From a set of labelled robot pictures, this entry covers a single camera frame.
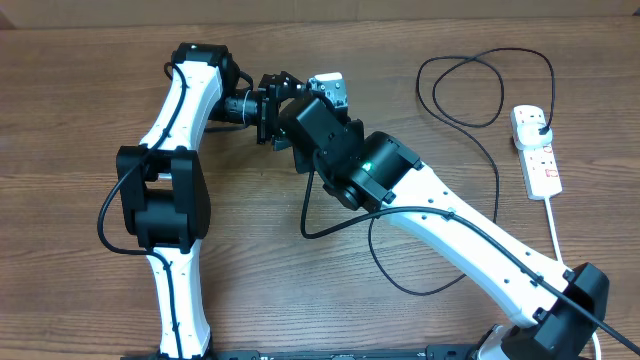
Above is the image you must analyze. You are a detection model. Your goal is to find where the black USB charging cable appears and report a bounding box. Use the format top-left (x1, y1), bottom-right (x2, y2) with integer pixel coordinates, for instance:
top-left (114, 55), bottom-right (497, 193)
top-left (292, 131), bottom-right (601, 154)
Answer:
top-left (367, 47), bottom-right (557, 297)

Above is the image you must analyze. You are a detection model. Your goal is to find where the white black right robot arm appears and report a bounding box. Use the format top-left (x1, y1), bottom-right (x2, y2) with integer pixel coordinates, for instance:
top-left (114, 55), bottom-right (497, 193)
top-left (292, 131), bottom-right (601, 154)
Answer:
top-left (278, 95), bottom-right (609, 359)

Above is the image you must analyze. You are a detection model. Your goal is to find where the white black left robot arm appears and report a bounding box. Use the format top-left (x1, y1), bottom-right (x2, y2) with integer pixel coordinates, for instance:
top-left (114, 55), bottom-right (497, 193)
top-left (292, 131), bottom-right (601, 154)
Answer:
top-left (108, 43), bottom-right (308, 359)

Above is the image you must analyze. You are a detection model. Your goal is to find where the white USB charger plug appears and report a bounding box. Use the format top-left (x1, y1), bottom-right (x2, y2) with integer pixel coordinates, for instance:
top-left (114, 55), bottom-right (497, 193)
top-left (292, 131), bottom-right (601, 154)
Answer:
top-left (513, 123), bottom-right (553, 151)

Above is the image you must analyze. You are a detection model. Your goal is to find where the white power extension strip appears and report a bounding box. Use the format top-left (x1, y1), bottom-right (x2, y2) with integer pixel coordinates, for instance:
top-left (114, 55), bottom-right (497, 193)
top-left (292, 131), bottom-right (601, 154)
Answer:
top-left (510, 105), bottom-right (562, 200)

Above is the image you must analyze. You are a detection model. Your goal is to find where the white extension strip cord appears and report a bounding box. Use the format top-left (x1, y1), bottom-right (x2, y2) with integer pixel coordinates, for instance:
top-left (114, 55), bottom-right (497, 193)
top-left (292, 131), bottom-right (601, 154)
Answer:
top-left (543, 197), bottom-right (602, 360)

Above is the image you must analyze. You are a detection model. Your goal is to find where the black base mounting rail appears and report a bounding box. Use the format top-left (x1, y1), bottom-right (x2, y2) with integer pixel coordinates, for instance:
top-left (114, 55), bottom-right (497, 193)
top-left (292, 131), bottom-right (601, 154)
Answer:
top-left (194, 344), bottom-right (479, 360)

